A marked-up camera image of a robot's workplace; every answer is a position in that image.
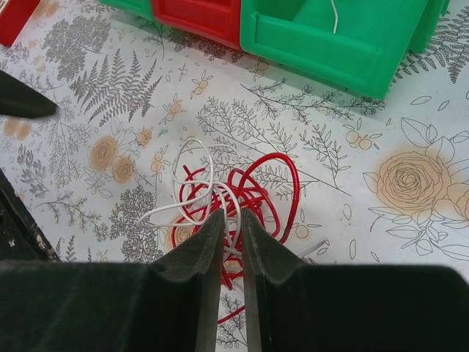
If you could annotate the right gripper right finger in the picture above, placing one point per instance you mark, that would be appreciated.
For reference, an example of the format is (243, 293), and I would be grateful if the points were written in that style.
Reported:
(291, 305)

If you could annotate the left green plastic bin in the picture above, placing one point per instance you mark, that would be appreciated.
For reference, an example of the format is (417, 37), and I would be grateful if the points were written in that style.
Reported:
(141, 8)

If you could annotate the black table front frame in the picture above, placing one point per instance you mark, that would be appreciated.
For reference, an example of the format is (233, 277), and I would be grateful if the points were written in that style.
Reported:
(21, 237)

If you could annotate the right green plastic bin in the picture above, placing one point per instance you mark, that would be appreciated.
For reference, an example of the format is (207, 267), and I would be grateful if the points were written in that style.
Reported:
(357, 45)

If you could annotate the floral table mat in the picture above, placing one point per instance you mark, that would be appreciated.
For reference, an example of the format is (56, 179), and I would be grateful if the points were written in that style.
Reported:
(157, 128)

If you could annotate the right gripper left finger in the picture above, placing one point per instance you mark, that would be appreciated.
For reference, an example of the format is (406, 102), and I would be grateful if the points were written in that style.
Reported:
(168, 305)

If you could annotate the green plastic bin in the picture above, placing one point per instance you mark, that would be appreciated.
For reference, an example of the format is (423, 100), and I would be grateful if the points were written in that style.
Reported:
(357, 45)
(141, 8)

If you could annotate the red window toy brick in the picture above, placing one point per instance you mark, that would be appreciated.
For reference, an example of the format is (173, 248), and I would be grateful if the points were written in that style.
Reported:
(14, 16)

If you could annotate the red plastic bin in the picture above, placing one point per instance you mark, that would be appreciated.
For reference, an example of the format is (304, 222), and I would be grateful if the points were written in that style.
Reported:
(217, 20)

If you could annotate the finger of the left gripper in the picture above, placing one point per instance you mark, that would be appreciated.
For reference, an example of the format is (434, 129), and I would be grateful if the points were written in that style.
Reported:
(20, 100)

